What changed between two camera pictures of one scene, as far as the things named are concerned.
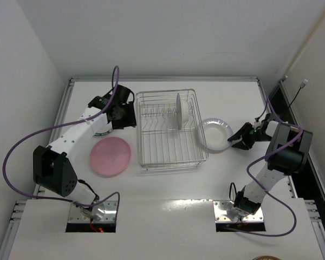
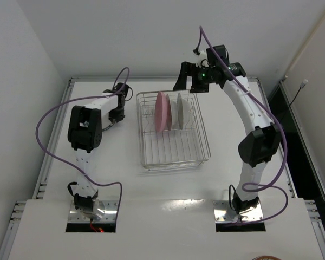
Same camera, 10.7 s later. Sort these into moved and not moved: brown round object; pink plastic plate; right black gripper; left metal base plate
Moved: pink plastic plate; right black gripper
Not moved: left metal base plate; brown round object
